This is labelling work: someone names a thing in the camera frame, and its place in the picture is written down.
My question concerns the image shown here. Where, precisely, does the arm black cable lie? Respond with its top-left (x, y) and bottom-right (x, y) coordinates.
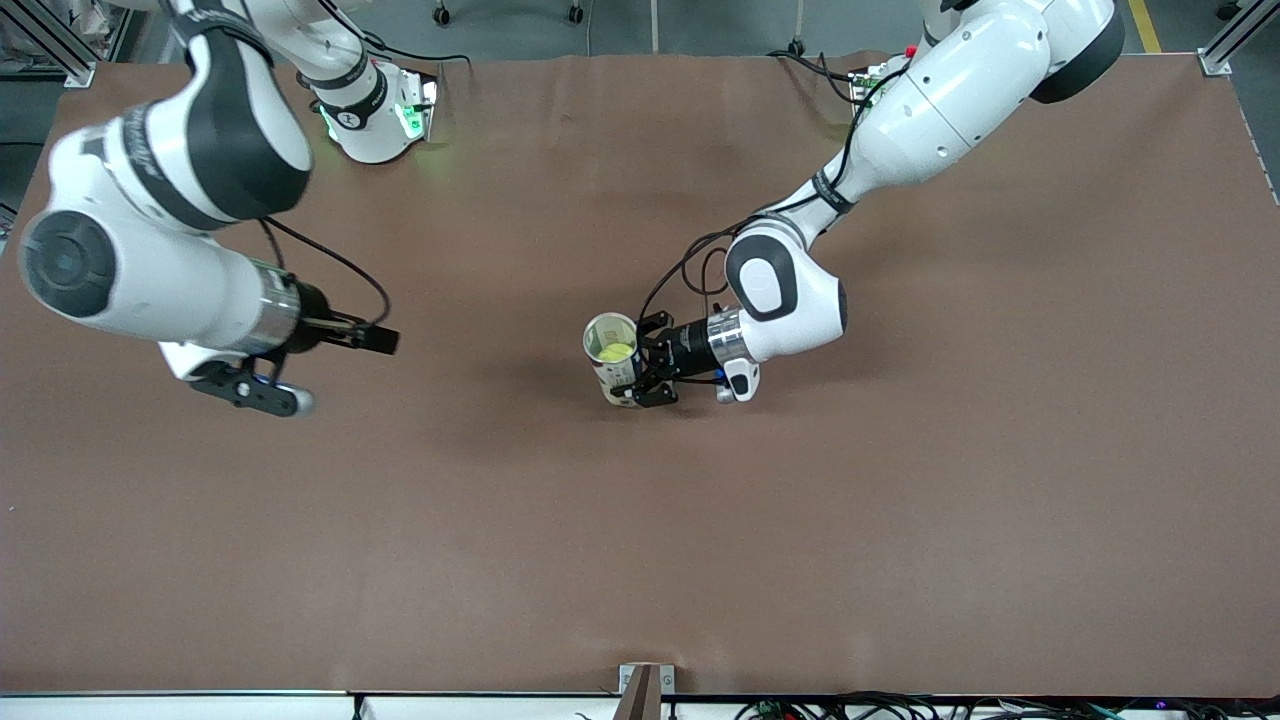
top-left (255, 0), bottom-right (393, 331)
top-left (638, 60), bottom-right (906, 326)

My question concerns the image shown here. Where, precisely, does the black right base cable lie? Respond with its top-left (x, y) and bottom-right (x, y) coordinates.
top-left (385, 45), bottom-right (473, 69)

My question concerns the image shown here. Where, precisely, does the black base cable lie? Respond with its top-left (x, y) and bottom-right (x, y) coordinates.
top-left (768, 48), bottom-right (863, 86)
top-left (385, 45), bottom-right (473, 69)

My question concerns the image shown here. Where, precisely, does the black left base cable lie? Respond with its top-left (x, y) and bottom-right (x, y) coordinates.
top-left (768, 48), bottom-right (863, 86)

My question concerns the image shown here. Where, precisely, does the white and blue tennis ball can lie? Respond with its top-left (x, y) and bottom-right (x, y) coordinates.
top-left (583, 312), bottom-right (643, 408)

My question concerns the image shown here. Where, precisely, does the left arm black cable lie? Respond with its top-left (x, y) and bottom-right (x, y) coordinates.
top-left (638, 60), bottom-right (906, 326)

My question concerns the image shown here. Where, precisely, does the silver metal table bracket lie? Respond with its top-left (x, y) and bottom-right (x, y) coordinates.
top-left (618, 663), bottom-right (677, 720)

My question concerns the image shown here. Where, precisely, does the aluminium frame profile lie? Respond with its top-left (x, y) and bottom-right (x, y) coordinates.
top-left (0, 0), bottom-right (96, 89)
top-left (1198, 0), bottom-right (1280, 77)

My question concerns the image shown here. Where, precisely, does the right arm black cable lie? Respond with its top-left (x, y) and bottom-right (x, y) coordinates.
top-left (255, 0), bottom-right (393, 331)

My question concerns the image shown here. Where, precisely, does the tangled cable bundle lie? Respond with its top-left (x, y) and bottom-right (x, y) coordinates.
top-left (735, 692), bottom-right (1280, 720)

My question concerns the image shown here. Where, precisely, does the brown table cover sheet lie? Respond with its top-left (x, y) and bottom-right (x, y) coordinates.
top-left (0, 52), bottom-right (1280, 698)

